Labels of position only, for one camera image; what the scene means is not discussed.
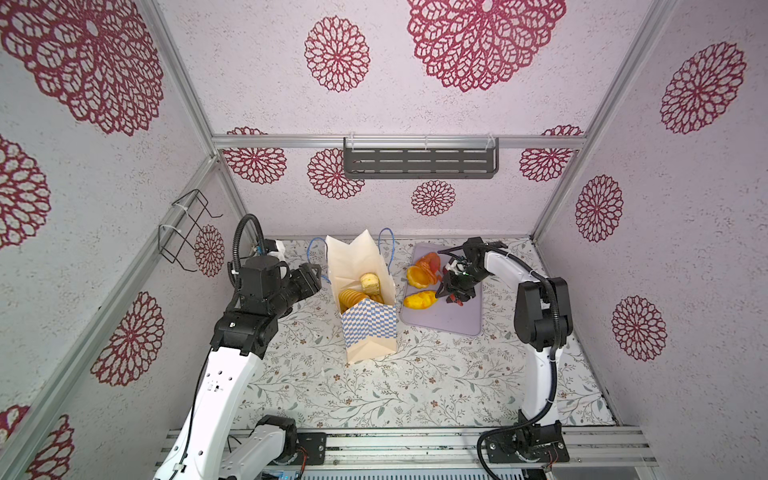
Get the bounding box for yellow twisted bread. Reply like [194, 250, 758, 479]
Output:
[403, 290, 438, 310]

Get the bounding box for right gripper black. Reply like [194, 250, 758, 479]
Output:
[435, 268, 488, 301]

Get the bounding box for long orange baguette bread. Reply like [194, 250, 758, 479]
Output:
[338, 289, 369, 313]

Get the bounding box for lavender plastic tray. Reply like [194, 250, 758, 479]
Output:
[399, 242, 483, 336]

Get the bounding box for red metal kitchen tongs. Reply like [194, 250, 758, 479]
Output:
[409, 252, 442, 310]

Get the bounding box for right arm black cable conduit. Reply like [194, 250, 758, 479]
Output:
[436, 242, 568, 480]

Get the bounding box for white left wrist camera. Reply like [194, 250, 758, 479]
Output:
[262, 239, 286, 257]

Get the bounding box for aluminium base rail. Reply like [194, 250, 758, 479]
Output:
[154, 427, 658, 480]

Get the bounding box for black wire wall rack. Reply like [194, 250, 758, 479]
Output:
[156, 189, 221, 273]

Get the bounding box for yellow corn-like bread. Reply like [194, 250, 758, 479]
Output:
[359, 272, 381, 296]

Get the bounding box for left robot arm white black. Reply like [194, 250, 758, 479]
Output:
[154, 255, 322, 479]

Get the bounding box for glazed striped bun bread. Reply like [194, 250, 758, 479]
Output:
[416, 252, 441, 279]

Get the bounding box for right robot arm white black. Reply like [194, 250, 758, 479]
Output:
[436, 237, 573, 446]

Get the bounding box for dark grey wall shelf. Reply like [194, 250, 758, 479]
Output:
[342, 138, 500, 180]

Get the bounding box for blue checkered paper bag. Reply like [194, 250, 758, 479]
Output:
[324, 231, 398, 364]

